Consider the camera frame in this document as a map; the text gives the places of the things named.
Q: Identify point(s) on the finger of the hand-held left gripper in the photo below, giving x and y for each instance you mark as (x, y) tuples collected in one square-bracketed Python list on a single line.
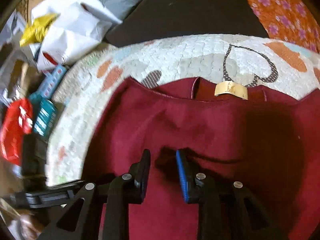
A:
[(37, 198)]

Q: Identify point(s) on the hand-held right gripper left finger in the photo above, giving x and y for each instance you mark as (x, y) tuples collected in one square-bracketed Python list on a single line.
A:
[(143, 171)]

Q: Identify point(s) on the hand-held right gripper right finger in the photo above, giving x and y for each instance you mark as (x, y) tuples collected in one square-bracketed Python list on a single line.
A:
[(182, 177)]

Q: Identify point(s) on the maroon sweater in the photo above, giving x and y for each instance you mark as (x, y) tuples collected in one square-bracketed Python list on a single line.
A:
[(225, 135)]

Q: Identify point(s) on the red packet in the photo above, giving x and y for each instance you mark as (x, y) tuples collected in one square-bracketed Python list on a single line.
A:
[(15, 130)]

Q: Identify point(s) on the teal box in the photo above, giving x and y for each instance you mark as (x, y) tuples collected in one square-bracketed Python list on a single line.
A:
[(45, 117)]

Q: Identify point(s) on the light blue box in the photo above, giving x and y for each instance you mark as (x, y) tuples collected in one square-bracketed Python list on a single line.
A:
[(53, 80)]

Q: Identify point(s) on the white quilted patchwork blanket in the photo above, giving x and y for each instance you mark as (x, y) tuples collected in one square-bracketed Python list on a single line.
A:
[(175, 52)]

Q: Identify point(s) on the white plastic bag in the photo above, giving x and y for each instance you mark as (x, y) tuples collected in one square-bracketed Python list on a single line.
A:
[(75, 27)]

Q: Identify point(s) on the black mattress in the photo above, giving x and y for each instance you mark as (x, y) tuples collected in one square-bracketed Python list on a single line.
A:
[(187, 10)]

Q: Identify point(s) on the yellow packet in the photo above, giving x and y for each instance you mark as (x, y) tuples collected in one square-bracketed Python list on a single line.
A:
[(37, 30)]

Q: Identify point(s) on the orange floral cloth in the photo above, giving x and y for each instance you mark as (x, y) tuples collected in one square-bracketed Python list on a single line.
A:
[(280, 10)]

